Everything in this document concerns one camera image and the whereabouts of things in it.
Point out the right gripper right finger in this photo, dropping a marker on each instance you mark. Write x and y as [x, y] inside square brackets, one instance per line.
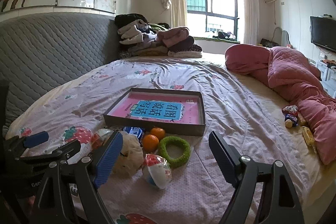
[279, 202]

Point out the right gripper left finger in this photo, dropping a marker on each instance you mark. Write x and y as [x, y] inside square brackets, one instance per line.
[93, 171]

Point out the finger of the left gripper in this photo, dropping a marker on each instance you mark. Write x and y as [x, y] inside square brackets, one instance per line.
[62, 153]
[17, 145]

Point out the red snack ball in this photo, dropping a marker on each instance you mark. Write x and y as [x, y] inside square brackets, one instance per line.
[100, 137]

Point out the beige mesh drawstring pouch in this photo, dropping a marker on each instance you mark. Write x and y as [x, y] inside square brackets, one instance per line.
[131, 156]

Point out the blue biscuit packet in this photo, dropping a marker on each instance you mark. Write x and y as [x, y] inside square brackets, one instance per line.
[135, 131]

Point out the white blue snack ball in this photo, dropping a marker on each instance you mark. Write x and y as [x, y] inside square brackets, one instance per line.
[156, 171]

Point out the orange tangerine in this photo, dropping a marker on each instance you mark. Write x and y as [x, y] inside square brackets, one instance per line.
[158, 132]
[150, 143]

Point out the strawberry print bed sheet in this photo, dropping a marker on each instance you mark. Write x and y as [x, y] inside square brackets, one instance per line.
[198, 192]

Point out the yellow snack package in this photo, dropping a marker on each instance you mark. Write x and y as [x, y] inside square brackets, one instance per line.
[308, 138]

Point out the small colourful toy figures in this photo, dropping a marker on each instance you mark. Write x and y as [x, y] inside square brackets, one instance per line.
[290, 116]

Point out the grey quilted headboard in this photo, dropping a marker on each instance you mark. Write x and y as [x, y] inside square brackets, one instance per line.
[40, 52]

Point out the shallow grey cardboard box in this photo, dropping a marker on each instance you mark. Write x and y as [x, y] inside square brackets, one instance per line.
[170, 128]

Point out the pink quilted blanket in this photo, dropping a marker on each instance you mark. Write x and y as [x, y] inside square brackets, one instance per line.
[290, 74]

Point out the pile of folded clothes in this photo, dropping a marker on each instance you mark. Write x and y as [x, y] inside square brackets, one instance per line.
[139, 38]

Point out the white storage cabinet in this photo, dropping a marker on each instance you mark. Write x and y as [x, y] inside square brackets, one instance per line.
[328, 78]

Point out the clothes on window sill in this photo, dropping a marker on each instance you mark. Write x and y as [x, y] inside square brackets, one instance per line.
[225, 36]

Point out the dark framed window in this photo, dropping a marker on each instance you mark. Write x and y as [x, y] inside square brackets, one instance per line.
[205, 18]

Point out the white right curtain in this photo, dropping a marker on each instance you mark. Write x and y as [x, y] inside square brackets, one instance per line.
[251, 21]

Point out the black wall television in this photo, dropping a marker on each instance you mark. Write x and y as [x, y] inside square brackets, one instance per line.
[323, 32]

